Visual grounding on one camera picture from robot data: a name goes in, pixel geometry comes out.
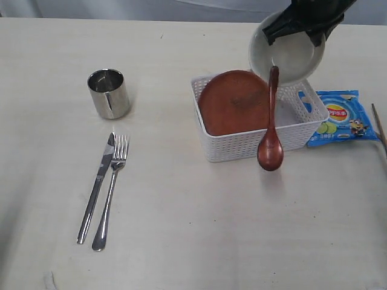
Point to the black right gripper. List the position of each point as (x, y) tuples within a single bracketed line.
[(316, 18)]

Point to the speckled ceramic bowl with flowers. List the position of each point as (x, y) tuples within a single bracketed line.
[(295, 55)]

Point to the white plastic woven basket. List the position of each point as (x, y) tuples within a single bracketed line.
[(299, 112)]

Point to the blue chips bag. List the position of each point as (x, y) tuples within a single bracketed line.
[(347, 120)]

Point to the brown wooden plate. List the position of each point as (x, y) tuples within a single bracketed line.
[(233, 102)]

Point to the wooden chopstick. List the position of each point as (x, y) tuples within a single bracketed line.
[(380, 134)]

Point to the brown wooden spoon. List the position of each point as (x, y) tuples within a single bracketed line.
[(270, 152)]

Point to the stainless steel cup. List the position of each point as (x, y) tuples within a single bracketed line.
[(109, 94)]

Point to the silver metal fork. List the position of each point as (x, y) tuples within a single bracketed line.
[(118, 162)]

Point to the silver table knife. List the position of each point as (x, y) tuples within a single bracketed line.
[(103, 167)]

